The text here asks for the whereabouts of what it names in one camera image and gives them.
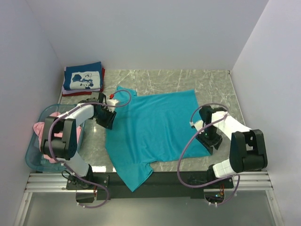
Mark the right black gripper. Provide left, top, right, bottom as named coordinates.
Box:
left=196, top=124, right=223, bottom=154

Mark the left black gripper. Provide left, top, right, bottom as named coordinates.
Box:
left=95, top=106, right=117, bottom=129

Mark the teal t-shirt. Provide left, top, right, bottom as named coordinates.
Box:
left=105, top=86, right=198, bottom=192

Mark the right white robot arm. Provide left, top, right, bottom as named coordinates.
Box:
left=193, top=105, right=268, bottom=188

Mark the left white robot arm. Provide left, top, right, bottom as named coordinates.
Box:
left=40, top=93, right=119, bottom=189

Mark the folded blue printed t-shirt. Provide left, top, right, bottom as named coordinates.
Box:
left=63, top=61, right=103, bottom=90

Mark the folded red t-shirt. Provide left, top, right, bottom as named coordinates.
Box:
left=62, top=67, right=106, bottom=97

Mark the pink t-shirt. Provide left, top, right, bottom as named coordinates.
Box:
left=33, top=112, right=82, bottom=164

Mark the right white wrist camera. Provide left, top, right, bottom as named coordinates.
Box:
left=190, top=120, right=203, bottom=131

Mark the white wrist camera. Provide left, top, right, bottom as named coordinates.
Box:
left=107, top=94, right=119, bottom=108
left=190, top=120, right=203, bottom=131

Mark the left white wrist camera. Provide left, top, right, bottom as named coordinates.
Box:
left=107, top=94, right=119, bottom=108

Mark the aluminium rail frame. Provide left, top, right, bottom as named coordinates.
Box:
left=14, top=171, right=284, bottom=226

